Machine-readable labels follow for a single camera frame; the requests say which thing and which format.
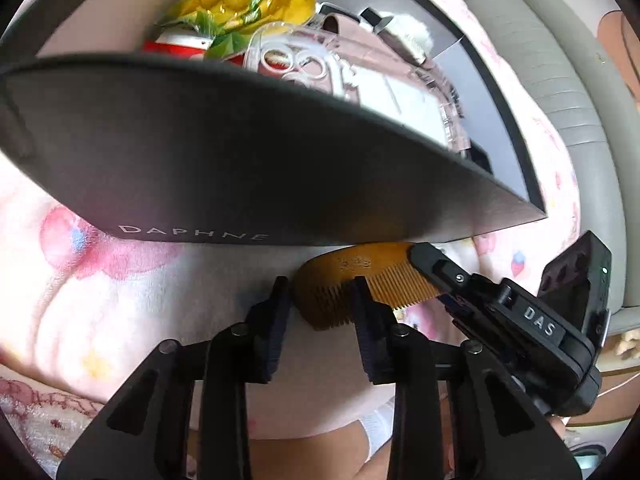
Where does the clear plastic case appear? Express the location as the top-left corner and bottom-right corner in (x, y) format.
(242, 22), (473, 153)

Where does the wooden comb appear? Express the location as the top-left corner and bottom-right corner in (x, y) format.
(292, 242), (451, 332)

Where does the grey sofa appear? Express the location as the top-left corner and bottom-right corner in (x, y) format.
(452, 0), (640, 321)

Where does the white fluffy ball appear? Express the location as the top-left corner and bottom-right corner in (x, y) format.
(385, 14), (433, 53)

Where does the person's leg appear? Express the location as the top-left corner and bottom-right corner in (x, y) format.
(245, 419), (396, 480)

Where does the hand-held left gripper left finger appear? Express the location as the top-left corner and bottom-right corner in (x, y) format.
(56, 276), (292, 480)

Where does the black cardboard box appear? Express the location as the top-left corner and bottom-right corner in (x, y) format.
(0, 0), (548, 248)

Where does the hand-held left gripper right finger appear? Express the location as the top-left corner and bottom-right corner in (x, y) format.
(349, 276), (583, 480)

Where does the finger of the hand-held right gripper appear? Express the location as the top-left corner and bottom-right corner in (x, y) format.
(436, 294), (493, 343)
(410, 241), (502, 307)

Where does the pink printed blanket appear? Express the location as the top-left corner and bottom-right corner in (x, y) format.
(0, 0), (583, 466)

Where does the white garment hem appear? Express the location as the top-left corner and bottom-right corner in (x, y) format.
(359, 397), (397, 457)

